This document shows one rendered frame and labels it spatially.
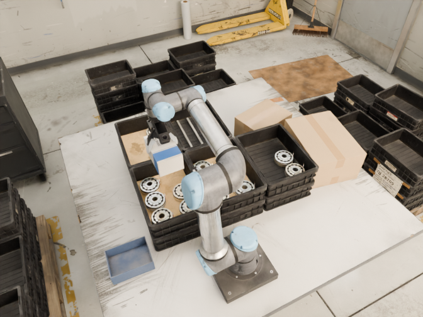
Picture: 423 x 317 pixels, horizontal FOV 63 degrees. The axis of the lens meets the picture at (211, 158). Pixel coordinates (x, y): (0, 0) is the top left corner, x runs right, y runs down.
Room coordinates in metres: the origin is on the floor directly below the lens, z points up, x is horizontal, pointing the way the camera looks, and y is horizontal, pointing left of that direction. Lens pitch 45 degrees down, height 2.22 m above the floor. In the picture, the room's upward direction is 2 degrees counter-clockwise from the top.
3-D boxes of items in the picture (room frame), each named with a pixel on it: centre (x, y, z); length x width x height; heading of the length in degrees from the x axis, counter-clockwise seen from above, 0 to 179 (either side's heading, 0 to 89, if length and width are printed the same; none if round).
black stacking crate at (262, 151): (1.31, -0.34, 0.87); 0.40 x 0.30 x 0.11; 21
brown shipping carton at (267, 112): (1.71, -0.34, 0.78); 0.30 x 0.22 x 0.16; 129
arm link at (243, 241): (0.77, -0.12, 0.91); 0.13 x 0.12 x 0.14; 116
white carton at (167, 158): (1.16, 0.23, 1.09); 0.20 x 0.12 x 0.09; 25
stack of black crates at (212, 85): (2.71, -0.01, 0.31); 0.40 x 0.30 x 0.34; 115
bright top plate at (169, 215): (0.96, 0.25, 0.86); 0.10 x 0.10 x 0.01
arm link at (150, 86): (1.18, 0.23, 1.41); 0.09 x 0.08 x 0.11; 26
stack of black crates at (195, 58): (3.07, 0.16, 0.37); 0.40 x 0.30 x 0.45; 115
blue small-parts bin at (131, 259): (0.80, 0.40, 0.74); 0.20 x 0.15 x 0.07; 112
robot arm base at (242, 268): (0.78, -0.13, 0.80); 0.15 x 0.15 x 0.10
